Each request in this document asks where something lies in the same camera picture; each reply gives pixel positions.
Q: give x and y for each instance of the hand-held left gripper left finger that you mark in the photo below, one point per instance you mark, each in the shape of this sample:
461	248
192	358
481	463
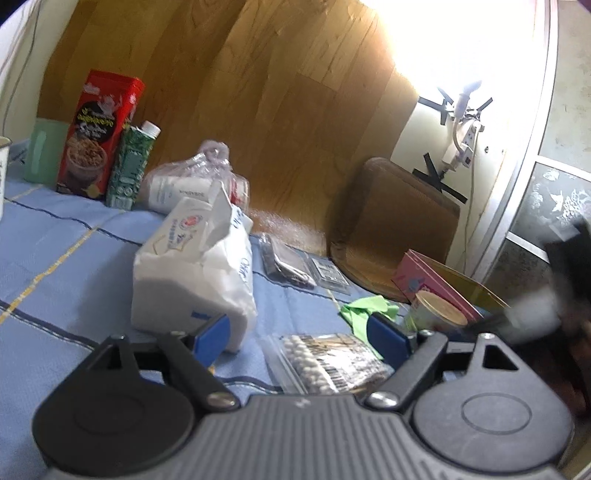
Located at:
213	333

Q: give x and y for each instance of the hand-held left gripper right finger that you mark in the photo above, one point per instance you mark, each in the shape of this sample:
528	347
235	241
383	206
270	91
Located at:
387	337

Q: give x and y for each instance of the white sugar bag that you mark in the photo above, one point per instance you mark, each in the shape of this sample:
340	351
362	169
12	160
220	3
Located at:
198	272

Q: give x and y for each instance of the green cloth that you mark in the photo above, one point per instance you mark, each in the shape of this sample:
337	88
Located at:
362	311

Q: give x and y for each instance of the paper cup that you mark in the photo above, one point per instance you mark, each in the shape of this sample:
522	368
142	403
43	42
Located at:
431	314

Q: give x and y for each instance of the cotton swab bag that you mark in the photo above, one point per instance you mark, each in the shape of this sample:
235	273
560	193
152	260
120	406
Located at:
323	362

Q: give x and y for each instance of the pink box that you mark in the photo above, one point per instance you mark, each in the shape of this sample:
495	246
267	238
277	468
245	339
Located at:
434	286

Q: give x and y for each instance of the clear blister pack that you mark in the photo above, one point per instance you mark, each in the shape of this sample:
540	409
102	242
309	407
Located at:
328	272

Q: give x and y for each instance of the yellow plastic sheet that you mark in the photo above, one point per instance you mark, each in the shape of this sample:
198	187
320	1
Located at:
475	288

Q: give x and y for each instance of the dark small packet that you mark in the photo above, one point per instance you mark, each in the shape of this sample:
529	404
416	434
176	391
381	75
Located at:
281	261

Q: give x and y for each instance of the brown wooden tray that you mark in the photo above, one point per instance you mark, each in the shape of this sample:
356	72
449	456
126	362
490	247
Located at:
392	221

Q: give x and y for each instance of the blue checked blanket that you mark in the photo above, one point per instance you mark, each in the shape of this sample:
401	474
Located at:
69	277

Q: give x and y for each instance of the clear plastic bag with bottle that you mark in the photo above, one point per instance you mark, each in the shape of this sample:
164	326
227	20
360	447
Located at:
194	177

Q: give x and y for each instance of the black tape strip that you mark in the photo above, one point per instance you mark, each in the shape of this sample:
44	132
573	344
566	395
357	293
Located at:
457	104
438	182

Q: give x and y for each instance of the white power strip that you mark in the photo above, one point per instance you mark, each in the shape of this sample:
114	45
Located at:
461	138

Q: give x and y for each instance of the green carton with white cap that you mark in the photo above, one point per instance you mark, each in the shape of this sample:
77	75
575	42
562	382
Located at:
131	164

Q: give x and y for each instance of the red cereal box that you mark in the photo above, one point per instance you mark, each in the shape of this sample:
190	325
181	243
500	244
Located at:
99	134

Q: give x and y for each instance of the pale green mug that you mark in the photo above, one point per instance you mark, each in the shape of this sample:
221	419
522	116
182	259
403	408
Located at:
41	150

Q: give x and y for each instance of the white enamel cup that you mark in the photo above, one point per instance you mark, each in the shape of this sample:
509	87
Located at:
3	159

